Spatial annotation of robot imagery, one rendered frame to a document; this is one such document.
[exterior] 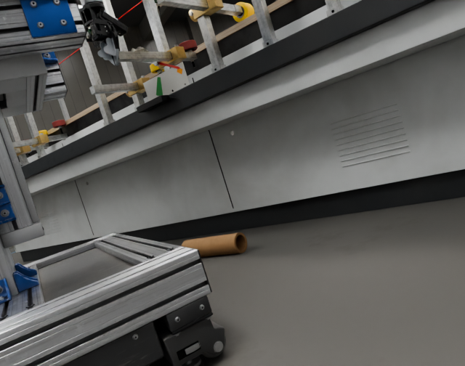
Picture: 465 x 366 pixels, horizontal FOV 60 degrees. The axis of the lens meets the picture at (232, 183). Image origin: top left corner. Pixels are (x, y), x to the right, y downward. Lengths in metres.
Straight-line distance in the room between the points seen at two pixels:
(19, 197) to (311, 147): 1.10
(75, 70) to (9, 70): 7.30
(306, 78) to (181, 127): 0.63
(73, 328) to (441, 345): 0.59
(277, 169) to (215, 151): 0.35
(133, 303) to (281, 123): 1.16
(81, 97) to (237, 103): 6.70
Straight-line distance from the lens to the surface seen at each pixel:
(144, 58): 1.67
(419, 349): 0.76
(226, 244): 1.58
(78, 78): 8.27
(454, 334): 0.78
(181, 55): 1.77
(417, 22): 1.34
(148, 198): 2.39
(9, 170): 1.09
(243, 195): 1.93
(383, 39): 1.36
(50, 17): 0.97
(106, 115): 2.16
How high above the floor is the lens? 0.39
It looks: 4 degrees down
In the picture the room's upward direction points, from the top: 17 degrees counter-clockwise
